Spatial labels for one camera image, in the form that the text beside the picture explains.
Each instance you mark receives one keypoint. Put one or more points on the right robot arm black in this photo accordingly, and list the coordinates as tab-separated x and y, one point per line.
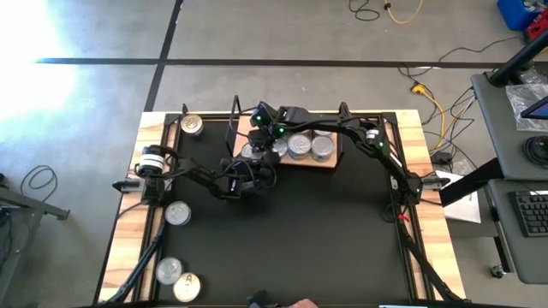
342	124

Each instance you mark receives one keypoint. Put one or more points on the black table mat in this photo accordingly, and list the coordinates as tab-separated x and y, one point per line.
278	239

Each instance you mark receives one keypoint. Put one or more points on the grey metal stand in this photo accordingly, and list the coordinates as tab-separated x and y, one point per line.
43	206

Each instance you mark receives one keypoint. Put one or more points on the grey desk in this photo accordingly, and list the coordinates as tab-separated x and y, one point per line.
503	239
492	128

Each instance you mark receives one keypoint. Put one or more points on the white paper sheet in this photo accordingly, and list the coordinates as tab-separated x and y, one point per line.
464	211

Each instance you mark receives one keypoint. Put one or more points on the black pole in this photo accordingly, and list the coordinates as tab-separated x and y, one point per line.
514	64

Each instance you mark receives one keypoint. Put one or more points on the silver metal mounting plate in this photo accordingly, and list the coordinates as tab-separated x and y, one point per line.
394	184

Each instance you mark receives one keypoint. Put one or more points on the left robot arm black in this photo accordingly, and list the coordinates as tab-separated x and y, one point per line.
201	173

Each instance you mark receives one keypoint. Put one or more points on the red box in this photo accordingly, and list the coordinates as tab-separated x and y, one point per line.
539	30

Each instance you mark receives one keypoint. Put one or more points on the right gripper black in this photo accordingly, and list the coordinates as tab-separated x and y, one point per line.
269	145

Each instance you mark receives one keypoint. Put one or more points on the monitor with blue screen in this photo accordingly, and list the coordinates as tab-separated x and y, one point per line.
539	110

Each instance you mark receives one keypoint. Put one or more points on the black power brick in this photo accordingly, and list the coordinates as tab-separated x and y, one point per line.
441	157

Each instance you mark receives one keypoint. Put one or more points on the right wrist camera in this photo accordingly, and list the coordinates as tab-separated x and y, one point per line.
295	114

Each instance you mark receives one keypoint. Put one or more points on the silver-lid can blue label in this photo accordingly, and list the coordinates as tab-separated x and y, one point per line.
247	152

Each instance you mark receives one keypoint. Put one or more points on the gold-lid can blue red label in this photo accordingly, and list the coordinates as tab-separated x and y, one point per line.
282	147

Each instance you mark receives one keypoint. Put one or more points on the black keyboard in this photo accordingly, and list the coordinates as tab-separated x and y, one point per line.
531	214

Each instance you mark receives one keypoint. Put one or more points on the black diagonal frame strut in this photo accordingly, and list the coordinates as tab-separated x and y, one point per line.
424	265
141	267

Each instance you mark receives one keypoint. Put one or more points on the gold-lid can cream label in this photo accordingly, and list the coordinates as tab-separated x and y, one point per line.
191	124

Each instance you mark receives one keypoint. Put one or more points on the blue bin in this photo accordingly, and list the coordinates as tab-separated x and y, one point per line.
514	15

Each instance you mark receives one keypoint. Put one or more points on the wooden shelf black metal frame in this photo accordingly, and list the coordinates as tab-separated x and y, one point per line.
317	164

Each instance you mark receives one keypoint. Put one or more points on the caster wheel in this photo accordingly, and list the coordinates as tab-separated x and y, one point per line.
497	270

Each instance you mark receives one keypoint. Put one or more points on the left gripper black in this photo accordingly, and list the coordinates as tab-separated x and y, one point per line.
248	177

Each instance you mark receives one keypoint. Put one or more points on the clear plastic bag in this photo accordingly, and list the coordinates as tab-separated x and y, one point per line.
518	100

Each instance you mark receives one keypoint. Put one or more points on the silver-lid can green label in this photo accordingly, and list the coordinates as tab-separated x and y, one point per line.
322	146

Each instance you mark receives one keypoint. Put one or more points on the silver-lid can teal label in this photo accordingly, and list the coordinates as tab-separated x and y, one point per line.
177	213
299	145

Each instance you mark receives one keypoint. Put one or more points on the person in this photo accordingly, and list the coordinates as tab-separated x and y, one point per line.
261	299

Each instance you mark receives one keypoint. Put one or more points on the black metal table frame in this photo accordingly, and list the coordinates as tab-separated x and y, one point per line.
171	119

